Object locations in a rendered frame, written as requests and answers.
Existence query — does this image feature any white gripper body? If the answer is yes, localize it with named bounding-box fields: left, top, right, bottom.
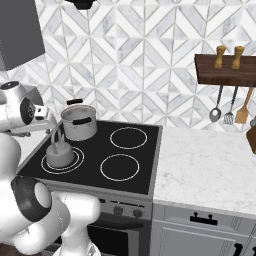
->
left=14, top=109, right=65, bottom=135

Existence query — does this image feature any grey kettle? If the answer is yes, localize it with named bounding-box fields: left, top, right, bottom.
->
left=45, top=122, right=75, bottom=169

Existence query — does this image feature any black hob stove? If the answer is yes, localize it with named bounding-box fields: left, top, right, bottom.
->
left=16, top=119, right=164, bottom=256

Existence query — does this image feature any grey range hood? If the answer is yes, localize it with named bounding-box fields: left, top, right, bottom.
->
left=0, top=0, right=46, bottom=72

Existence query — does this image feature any black oven door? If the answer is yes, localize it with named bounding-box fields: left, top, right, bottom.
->
left=49, top=213, right=153, bottom=256

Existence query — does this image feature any grey hanging ladle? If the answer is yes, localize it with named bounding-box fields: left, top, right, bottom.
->
left=208, top=84, right=224, bottom=124

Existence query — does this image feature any grey hanging slotted spatula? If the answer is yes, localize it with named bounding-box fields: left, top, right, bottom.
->
left=222, top=85, right=240, bottom=126

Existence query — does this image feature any wooden pepper mill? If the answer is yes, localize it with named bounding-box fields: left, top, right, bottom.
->
left=231, top=45, right=246, bottom=70
left=213, top=45, right=228, bottom=70

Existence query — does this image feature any grey cupboard door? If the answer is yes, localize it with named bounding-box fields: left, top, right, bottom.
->
left=150, top=219, right=250, bottom=256

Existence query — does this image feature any wooden hanging spatula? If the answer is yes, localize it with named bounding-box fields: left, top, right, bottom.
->
left=234, top=86, right=255, bottom=125

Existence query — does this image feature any brown wooden block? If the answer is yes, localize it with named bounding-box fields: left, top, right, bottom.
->
left=245, top=124, right=256, bottom=155

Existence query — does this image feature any grey drawer front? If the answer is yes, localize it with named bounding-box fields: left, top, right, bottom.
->
left=159, top=203, right=256, bottom=237

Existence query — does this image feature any grey pot with black handles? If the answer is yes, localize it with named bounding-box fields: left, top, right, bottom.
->
left=60, top=98, right=99, bottom=142

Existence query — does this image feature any black oven door handle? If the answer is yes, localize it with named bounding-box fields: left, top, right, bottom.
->
left=94, top=218, right=145, bottom=232

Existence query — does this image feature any black drawer handle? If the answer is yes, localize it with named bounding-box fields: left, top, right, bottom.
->
left=189, top=211, right=219, bottom=227

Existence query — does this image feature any dark wooden wall shelf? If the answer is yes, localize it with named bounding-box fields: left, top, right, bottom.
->
left=194, top=53, right=256, bottom=89

